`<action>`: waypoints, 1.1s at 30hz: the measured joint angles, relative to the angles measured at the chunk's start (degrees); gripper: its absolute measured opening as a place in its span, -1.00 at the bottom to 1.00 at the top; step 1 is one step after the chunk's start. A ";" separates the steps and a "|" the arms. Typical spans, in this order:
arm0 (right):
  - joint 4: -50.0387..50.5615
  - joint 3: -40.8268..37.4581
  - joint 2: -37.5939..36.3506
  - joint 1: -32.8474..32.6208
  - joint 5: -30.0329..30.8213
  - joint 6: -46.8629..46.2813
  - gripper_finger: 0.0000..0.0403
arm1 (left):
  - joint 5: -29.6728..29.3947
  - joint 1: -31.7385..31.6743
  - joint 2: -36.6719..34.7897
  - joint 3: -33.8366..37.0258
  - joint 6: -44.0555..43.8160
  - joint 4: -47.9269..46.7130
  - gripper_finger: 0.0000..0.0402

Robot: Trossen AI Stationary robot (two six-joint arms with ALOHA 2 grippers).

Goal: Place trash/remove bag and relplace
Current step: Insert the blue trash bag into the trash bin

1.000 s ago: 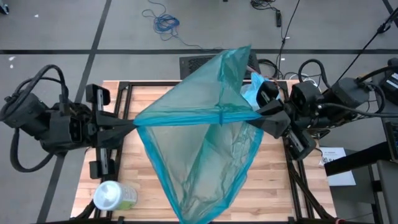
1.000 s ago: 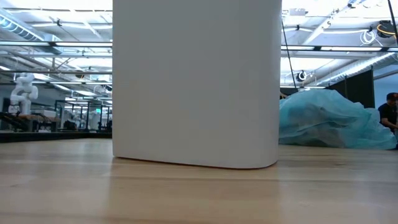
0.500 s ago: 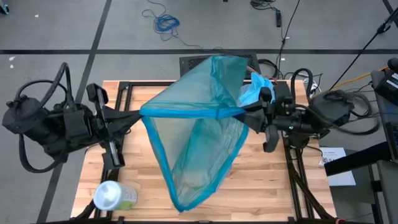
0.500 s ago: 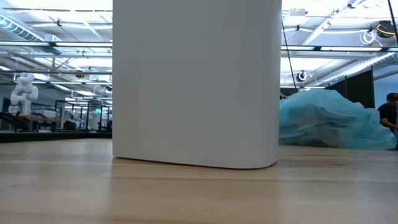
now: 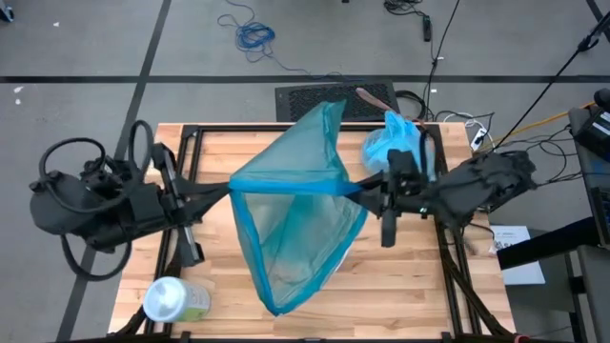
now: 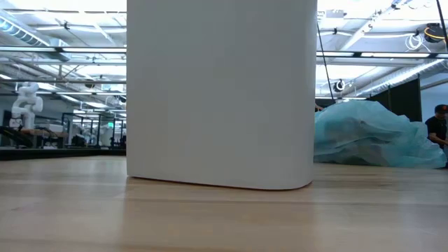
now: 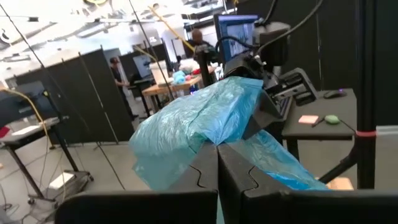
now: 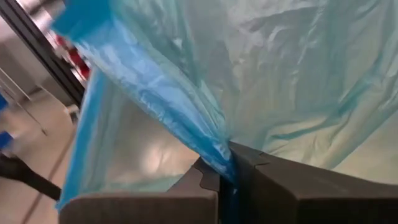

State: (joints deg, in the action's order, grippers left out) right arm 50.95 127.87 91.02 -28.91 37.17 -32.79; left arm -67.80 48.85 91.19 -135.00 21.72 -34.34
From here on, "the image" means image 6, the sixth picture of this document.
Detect white plastic trash bin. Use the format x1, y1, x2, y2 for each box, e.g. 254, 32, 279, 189
125, 0, 319, 191

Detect light blue trash bag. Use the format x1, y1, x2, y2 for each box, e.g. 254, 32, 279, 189
314, 99, 448, 169

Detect wooden workbench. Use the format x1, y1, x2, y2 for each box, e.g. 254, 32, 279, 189
0, 127, 69, 150

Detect person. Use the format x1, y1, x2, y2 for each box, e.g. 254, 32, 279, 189
424, 104, 448, 150

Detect thin black hanging cable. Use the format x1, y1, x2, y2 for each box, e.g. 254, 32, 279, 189
316, 22, 337, 102

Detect black aluminium table frame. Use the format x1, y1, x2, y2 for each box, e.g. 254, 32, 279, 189
0, 146, 127, 162

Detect black partition wall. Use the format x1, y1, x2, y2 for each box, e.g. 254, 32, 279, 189
367, 78, 423, 123

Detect silver ventilation duct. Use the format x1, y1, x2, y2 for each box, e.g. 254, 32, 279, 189
0, 10, 71, 62

